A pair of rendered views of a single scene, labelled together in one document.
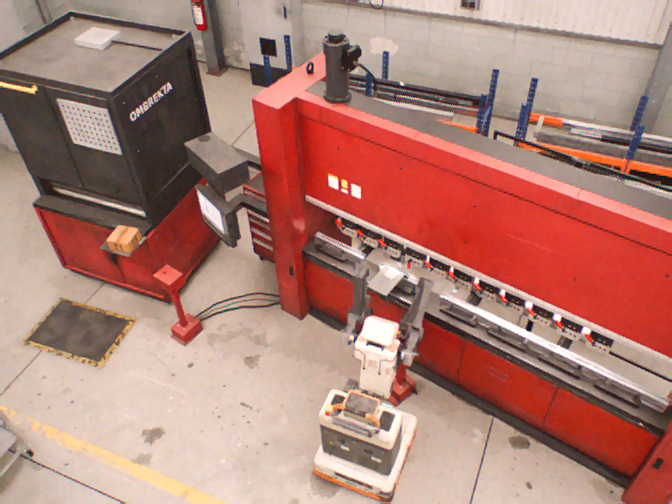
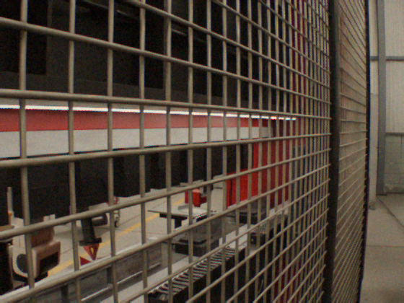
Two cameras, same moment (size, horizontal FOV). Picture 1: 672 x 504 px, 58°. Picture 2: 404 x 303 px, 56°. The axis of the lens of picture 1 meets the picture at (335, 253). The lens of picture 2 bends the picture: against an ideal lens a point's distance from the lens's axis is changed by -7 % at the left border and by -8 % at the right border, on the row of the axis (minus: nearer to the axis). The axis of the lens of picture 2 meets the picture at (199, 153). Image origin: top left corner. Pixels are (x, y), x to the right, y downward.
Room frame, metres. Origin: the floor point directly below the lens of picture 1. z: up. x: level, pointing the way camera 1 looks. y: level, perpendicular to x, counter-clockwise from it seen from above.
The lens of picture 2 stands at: (3.05, -2.34, 1.41)
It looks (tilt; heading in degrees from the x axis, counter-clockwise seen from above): 4 degrees down; 81
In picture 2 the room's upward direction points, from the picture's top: straight up
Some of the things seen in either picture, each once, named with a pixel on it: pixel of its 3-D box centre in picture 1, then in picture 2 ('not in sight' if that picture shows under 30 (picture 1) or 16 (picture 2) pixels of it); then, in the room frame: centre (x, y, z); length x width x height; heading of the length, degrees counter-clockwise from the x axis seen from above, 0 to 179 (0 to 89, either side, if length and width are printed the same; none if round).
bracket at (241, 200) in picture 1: (248, 211); not in sight; (3.95, 0.72, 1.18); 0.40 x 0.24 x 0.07; 52
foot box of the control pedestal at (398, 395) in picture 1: (398, 387); not in sight; (2.87, -0.48, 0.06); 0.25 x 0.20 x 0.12; 128
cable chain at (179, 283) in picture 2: not in sight; (203, 274); (3.22, -1.33, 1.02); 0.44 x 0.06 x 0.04; 52
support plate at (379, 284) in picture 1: (385, 280); (179, 210); (3.25, -0.38, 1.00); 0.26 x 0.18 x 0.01; 142
